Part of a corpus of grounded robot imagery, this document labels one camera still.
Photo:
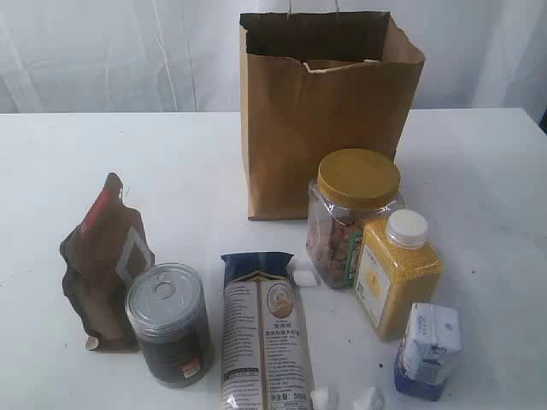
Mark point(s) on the clear jar yellow lid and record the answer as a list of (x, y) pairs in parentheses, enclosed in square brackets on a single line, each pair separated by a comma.
[(353, 186)]

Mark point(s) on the yellow millet bottle white cap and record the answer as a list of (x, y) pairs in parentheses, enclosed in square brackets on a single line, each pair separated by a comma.
[(397, 267)]

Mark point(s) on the dark can silver lid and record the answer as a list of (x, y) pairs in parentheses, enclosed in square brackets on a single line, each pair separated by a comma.
[(167, 311)]

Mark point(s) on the brown paper bag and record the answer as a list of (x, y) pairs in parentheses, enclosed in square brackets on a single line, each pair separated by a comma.
[(311, 84)]

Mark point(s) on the white cube by pasta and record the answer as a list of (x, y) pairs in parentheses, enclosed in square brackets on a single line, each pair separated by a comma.
[(303, 274)]

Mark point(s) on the long pasta packet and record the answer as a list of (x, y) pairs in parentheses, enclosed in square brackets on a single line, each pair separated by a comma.
[(265, 356)]

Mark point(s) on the brown standing pouch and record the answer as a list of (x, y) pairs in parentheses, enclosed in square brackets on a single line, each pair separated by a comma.
[(104, 254)]

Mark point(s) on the white lump bottom left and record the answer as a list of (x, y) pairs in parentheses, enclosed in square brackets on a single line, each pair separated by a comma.
[(324, 398)]

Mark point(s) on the white lump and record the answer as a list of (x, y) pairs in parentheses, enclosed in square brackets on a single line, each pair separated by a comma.
[(371, 399), (324, 398)]

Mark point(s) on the white blue salt packet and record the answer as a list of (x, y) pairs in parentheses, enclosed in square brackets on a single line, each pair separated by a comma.
[(429, 351)]

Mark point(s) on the white lump bottom right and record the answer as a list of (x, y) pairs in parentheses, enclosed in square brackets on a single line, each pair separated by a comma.
[(371, 399)]

